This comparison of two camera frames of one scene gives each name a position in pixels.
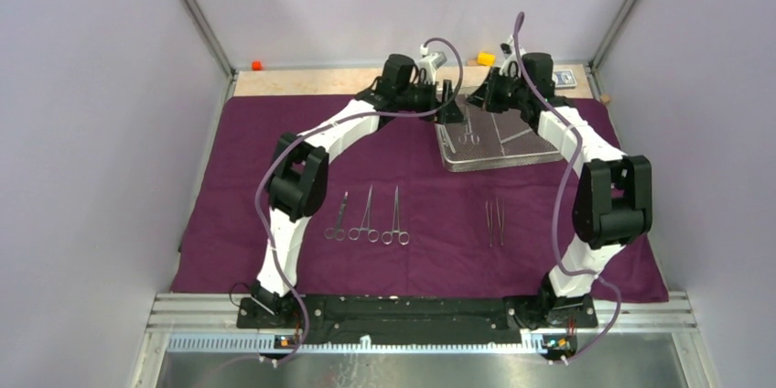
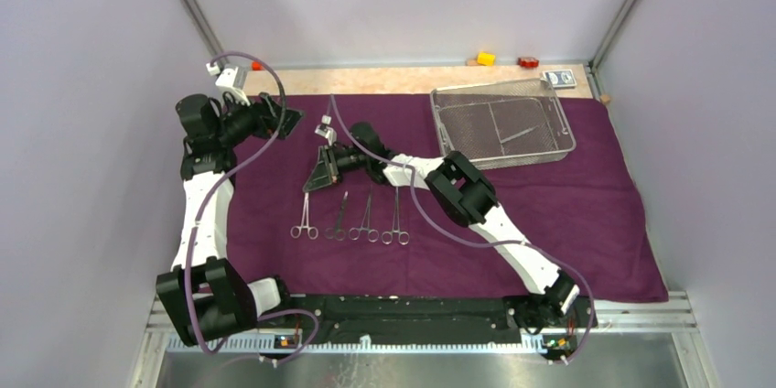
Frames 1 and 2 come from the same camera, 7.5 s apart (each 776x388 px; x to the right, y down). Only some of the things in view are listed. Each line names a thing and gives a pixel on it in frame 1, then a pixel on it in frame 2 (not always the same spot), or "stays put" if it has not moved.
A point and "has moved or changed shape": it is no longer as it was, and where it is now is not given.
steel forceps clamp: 354,233 stays put
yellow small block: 486,59 stays put
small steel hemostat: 468,136 has moved or changed shape
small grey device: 564,79 stays put
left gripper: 432,103 to 264,125
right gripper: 484,95 to 327,172
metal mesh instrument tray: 493,139 stays put
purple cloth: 394,221 stays put
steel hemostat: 403,236 stays put
